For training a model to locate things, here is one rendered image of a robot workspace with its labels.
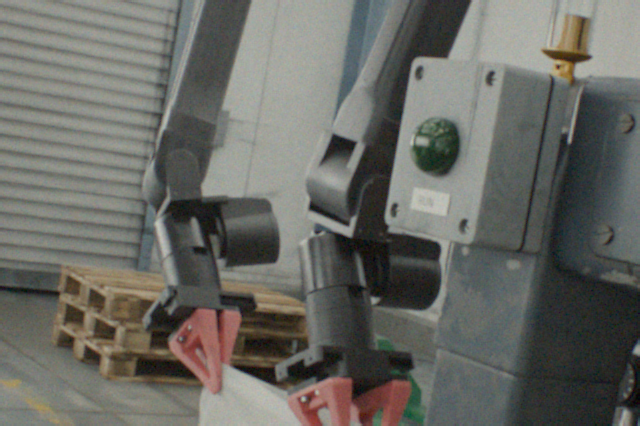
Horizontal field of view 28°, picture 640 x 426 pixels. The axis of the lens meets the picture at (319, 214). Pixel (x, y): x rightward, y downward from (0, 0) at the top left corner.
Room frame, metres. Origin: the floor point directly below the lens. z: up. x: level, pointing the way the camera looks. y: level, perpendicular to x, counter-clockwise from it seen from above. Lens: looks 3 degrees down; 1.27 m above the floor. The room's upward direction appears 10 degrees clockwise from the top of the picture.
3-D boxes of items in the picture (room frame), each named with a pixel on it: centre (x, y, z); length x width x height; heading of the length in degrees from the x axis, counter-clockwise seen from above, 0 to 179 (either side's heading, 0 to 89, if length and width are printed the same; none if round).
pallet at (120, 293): (6.69, 0.57, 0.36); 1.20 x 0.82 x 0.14; 119
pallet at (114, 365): (6.72, 0.57, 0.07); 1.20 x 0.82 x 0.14; 121
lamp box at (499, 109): (0.66, -0.07, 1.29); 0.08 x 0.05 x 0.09; 33
